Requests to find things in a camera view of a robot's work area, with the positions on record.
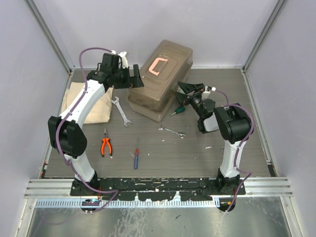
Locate orange handled pliers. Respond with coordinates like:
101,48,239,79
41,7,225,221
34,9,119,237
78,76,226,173
100,128,113,158

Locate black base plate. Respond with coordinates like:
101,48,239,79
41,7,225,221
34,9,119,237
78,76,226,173
70,176,247,201

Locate small silver wrench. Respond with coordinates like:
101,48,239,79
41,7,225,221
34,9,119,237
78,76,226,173
158,125,186,138

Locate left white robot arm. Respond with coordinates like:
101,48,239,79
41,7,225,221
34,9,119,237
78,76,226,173
48,49,144,196

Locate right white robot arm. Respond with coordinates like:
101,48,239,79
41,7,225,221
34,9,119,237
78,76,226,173
175,82,254,195

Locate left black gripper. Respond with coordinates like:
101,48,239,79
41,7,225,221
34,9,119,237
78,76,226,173
113,64,144,89

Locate large silver wrench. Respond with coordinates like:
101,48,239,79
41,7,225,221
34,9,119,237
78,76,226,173
111,96,132,128

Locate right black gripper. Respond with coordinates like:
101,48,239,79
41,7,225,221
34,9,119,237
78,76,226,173
173,81,204,119

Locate brown translucent toolbox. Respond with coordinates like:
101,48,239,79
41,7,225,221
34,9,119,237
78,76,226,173
127,40,193,122

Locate slotted cable duct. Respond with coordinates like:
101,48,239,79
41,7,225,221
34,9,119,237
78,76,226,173
35,198,220,208

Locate green handled screwdriver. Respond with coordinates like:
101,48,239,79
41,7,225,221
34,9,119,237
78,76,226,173
171,106,186,116

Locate blue handled screwdriver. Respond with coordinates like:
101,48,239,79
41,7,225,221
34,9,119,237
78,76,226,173
134,139,139,169

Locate beige cloth bag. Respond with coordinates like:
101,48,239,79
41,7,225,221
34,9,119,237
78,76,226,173
61,82,114,124

